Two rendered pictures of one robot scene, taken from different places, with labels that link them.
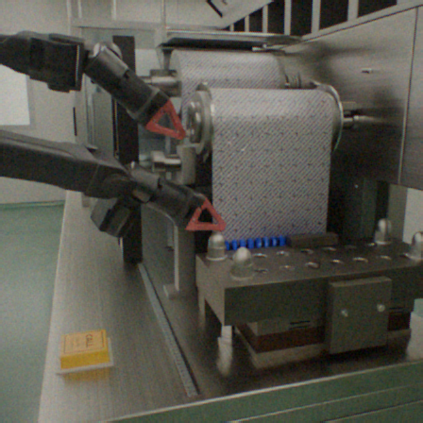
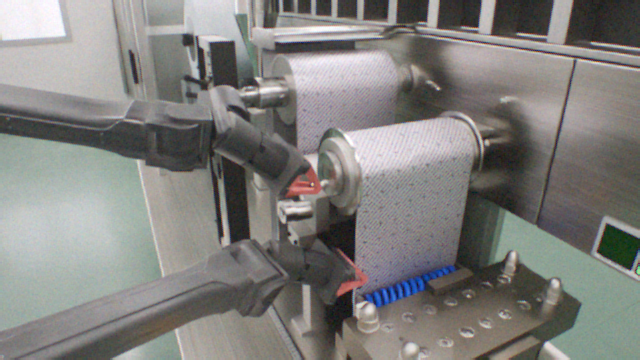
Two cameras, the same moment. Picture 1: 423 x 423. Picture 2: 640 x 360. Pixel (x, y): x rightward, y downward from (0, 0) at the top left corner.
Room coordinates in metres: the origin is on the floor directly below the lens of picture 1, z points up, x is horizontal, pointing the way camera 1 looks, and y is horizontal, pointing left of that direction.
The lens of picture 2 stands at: (0.22, 0.15, 1.52)
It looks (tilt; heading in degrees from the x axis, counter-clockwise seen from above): 25 degrees down; 350
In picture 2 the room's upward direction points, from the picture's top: straight up
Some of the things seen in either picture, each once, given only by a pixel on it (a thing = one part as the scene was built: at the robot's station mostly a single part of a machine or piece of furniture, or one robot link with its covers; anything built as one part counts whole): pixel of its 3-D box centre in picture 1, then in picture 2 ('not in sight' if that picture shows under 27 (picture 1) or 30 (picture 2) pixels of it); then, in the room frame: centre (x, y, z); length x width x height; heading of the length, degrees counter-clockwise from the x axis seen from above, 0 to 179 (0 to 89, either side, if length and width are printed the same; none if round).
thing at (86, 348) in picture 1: (84, 348); not in sight; (0.62, 0.20, 0.91); 0.07 x 0.07 x 0.02; 16
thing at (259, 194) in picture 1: (272, 199); (411, 243); (0.81, -0.12, 1.11); 0.23 x 0.01 x 0.18; 106
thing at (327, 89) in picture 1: (321, 122); (453, 149); (0.91, -0.23, 1.25); 0.15 x 0.01 x 0.15; 16
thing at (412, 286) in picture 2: (275, 245); (413, 287); (0.79, -0.12, 1.03); 0.21 x 0.04 x 0.03; 106
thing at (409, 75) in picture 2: (285, 85); (396, 79); (1.16, -0.19, 1.33); 0.07 x 0.07 x 0.07; 16
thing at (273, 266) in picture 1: (320, 273); (465, 324); (0.71, -0.19, 1.00); 0.40 x 0.16 x 0.06; 106
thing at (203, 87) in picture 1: (202, 123); (338, 172); (0.84, 0.02, 1.25); 0.15 x 0.01 x 0.15; 16
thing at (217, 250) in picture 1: (216, 244); (368, 315); (0.71, -0.01, 1.05); 0.04 x 0.04 x 0.04
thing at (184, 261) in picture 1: (177, 222); (307, 265); (0.86, 0.07, 1.05); 0.06 x 0.05 x 0.31; 106
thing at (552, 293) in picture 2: (419, 244); (554, 288); (0.71, -0.36, 1.05); 0.04 x 0.04 x 0.04
